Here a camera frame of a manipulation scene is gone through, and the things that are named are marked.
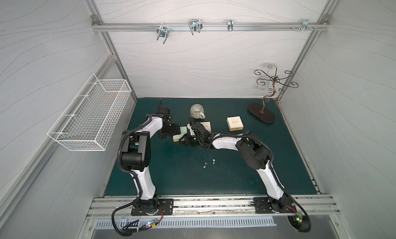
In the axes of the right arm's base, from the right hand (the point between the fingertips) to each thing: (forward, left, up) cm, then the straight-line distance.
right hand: (179, 140), depth 93 cm
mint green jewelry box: (+5, -2, +3) cm, 6 cm away
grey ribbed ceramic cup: (+25, -9, -2) cm, 27 cm away
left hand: (+5, +4, 0) cm, 6 cm away
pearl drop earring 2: (-14, -16, -4) cm, 22 cm away
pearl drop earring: (-10, -21, -4) cm, 24 cm away
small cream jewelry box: (+13, -17, -1) cm, 21 cm away
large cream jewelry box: (+15, -36, -1) cm, 39 cm away
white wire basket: (-7, +36, +28) cm, 46 cm away
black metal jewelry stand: (+32, -54, -5) cm, 63 cm away
